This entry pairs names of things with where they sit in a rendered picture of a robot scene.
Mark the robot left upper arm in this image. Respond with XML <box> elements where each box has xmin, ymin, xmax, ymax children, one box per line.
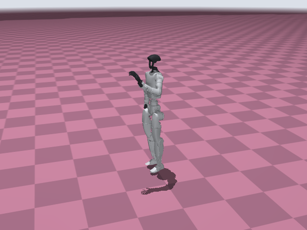
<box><xmin>153</xmin><ymin>74</ymin><xmax>164</xmax><ymax>97</ymax></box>

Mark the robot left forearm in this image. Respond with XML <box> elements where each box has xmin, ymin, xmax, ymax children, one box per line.
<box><xmin>139</xmin><ymin>81</ymin><xmax>161</xmax><ymax>94</ymax></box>

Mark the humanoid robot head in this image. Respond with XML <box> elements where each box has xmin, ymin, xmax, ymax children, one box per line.
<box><xmin>147</xmin><ymin>55</ymin><xmax>161</xmax><ymax>73</ymax></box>

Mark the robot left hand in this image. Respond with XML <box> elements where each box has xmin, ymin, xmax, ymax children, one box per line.
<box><xmin>129</xmin><ymin>71</ymin><xmax>143</xmax><ymax>87</ymax></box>

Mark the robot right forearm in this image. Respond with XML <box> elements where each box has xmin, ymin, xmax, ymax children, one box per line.
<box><xmin>144</xmin><ymin>92</ymin><xmax>150</xmax><ymax>106</ymax></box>

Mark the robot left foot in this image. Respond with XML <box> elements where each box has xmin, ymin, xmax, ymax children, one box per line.
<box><xmin>150</xmin><ymin>164</ymin><xmax>164</xmax><ymax>173</ymax></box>

